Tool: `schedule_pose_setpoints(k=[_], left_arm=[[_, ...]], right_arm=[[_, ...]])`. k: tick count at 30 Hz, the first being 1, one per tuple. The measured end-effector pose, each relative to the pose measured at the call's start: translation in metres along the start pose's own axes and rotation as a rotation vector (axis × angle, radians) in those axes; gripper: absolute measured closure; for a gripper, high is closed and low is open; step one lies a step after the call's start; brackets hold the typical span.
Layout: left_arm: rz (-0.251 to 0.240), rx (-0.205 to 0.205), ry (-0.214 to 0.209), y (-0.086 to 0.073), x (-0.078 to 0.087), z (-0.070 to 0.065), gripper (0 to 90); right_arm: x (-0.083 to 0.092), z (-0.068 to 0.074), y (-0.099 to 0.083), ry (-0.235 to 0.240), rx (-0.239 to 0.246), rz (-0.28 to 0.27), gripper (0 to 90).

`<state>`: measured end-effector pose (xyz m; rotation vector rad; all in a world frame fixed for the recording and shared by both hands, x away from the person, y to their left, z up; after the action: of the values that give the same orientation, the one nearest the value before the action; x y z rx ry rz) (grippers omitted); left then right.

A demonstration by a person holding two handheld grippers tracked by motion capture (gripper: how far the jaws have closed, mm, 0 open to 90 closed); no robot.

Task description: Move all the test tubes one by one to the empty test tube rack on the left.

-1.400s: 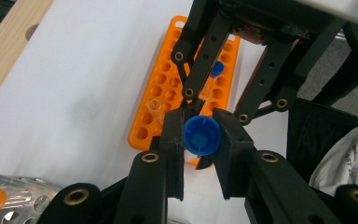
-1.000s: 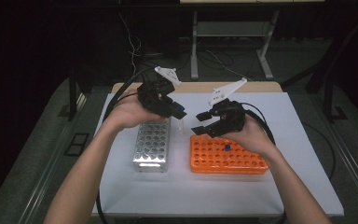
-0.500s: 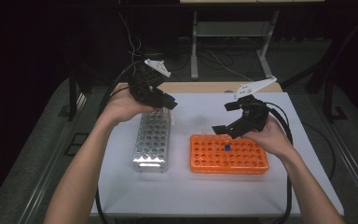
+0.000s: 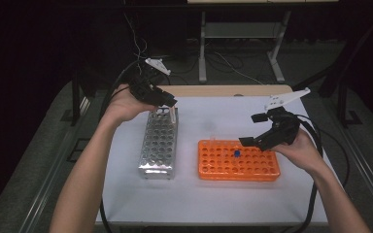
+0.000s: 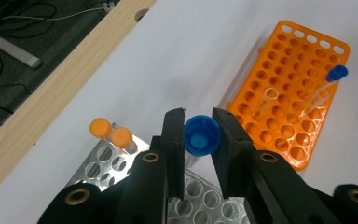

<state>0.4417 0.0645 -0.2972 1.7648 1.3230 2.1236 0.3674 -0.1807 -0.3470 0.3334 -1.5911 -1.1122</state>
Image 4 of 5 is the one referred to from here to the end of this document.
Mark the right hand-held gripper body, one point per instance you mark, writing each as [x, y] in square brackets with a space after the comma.
[283, 129]

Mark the white table cover board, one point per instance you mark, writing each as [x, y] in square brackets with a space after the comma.
[200, 200]

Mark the wooden table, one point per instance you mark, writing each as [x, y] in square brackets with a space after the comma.
[223, 91]

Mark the person's right hand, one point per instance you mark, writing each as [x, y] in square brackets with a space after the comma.
[302, 155]

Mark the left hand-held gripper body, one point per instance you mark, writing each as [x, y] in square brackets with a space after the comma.
[142, 84]

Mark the clear test tube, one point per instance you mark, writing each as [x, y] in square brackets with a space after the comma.
[212, 138]

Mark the orange test tube rack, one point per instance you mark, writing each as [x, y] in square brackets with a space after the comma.
[226, 166]

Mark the black slanted metal stand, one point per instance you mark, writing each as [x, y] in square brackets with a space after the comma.
[343, 97]

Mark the person's left hand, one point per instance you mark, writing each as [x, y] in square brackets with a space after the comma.
[123, 105]

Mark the black floor frame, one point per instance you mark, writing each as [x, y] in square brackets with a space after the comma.
[74, 155]

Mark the grey metal desk frame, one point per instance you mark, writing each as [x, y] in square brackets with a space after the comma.
[202, 48]

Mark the metal test tube rack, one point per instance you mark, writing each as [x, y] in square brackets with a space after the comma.
[158, 145]

